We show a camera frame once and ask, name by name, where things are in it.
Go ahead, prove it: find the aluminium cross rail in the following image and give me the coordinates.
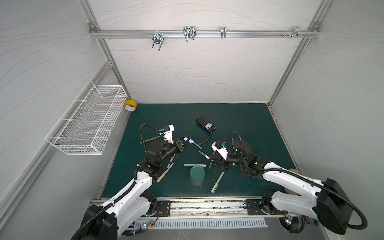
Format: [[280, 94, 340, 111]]
[[90, 29, 321, 39]]

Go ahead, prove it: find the light green pen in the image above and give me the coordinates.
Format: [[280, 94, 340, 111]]
[[211, 172, 225, 193]]

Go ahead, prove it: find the pink pen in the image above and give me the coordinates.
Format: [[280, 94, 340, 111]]
[[168, 155, 176, 166]]

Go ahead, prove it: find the black battery box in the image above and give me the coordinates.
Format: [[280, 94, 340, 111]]
[[196, 117, 216, 133]]

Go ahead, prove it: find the brown orange marker pen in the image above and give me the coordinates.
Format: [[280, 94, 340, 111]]
[[140, 136, 161, 145]]

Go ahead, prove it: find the white wire basket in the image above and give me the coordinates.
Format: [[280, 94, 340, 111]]
[[45, 80, 128, 156]]

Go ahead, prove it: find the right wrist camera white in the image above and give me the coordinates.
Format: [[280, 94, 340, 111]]
[[211, 142, 229, 160]]

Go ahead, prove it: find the metal hook clamp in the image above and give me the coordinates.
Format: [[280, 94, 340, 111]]
[[183, 27, 197, 42]]

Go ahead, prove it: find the metal bracket clamp right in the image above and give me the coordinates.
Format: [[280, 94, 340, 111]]
[[282, 27, 309, 39]]

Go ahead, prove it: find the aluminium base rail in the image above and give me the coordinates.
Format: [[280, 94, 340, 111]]
[[89, 196, 301, 217]]

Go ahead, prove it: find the yellow tape roll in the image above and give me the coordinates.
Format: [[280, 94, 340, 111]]
[[124, 100, 138, 112]]

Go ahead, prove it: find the metal u-bolt clamp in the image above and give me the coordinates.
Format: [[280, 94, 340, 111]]
[[152, 33, 164, 51]]

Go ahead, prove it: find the cork sanding block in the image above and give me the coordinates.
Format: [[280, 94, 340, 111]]
[[284, 168, 301, 196]]

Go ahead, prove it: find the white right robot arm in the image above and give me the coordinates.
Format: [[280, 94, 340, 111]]
[[209, 132, 368, 235]]

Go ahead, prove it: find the small metal ring clamp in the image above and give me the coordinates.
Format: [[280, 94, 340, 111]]
[[221, 27, 227, 39]]

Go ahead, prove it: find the pale blue white pen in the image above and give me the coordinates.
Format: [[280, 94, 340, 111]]
[[184, 164, 207, 168]]

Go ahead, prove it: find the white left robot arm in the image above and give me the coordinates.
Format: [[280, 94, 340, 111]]
[[72, 125, 191, 240]]

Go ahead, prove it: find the green lidded round container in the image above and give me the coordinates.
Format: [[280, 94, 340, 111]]
[[190, 166, 206, 187]]

